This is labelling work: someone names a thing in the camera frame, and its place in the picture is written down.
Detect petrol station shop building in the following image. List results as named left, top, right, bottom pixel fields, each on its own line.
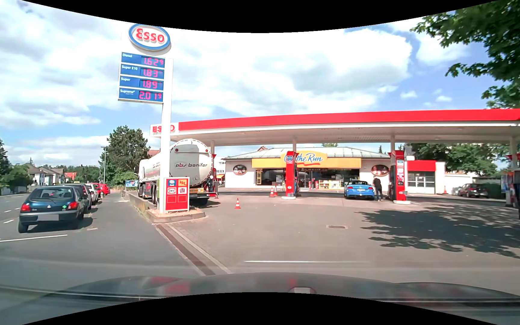
left=221, top=146, right=475, bottom=190

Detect silver tanker lorry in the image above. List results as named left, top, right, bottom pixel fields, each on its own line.
left=137, top=138, right=218, bottom=206

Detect paved petrol station forecourt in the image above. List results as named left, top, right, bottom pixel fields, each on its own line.
left=156, top=189, right=520, bottom=271

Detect small red sign board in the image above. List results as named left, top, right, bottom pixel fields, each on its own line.
left=164, top=176, right=190, bottom=213

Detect tall petrol price sign pylon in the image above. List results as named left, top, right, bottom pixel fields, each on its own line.
left=118, top=23, right=174, bottom=215

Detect red and white station canopy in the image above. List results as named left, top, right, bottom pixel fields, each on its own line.
left=150, top=108, right=520, bottom=170

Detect kerbed raised island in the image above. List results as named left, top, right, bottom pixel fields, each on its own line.
left=125, top=190, right=206, bottom=224

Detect car's own bonnet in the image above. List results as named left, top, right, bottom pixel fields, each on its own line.
left=0, top=272, right=520, bottom=303

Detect large dark green tree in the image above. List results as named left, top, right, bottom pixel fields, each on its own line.
left=99, top=125, right=151, bottom=187

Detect grey asphalt road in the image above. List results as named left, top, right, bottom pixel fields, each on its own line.
left=0, top=192, right=520, bottom=325

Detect row of parked cars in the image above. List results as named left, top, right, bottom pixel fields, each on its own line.
left=63, top=182, right=111, bottom=213

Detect trees behind station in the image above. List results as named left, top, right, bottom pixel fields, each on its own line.
left=411, top=143, right=520, bottom=177

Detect dark blue small car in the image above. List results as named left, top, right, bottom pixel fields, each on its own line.
left=18, top=185, right=85, bottom=234

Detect row of houses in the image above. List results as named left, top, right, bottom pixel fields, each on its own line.
left=22, top=162, right=78, bottom=187

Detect dark parked car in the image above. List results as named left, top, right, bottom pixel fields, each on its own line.
left=456, top=183, right=490, bottom=199

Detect large leafy tree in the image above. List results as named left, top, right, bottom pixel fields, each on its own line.
left=411, top=0, right=520, bottom=109

